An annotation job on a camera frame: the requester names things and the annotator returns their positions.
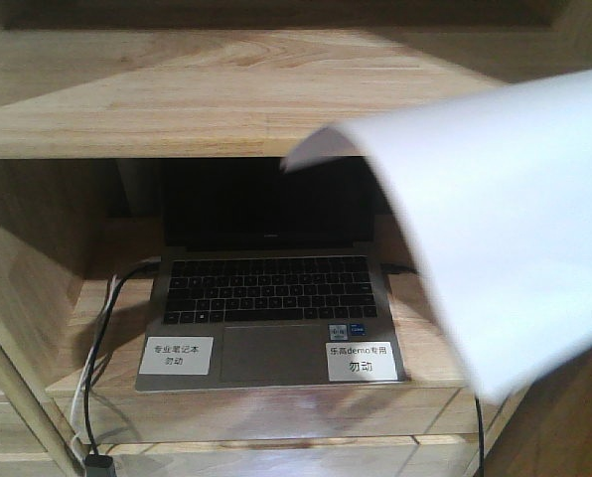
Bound white paper sheets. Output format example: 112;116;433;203
282;70;592;402

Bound grey open laptop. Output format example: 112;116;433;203
136;157;405;393

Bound white label right palmrest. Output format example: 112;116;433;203
326;342;399;383

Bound white label palmrest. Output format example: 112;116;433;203
138;336;214;376
326;342;399;383

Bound white label left palmrest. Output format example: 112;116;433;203
138;336;214;376

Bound wooden shelf unit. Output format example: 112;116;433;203
0;1;592;476

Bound black power adapter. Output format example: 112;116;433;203
83;454;117;477

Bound black cable left of laptop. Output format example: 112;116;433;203
81;263;159;457

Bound white cable left of laptop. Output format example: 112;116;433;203
70;256;162;448

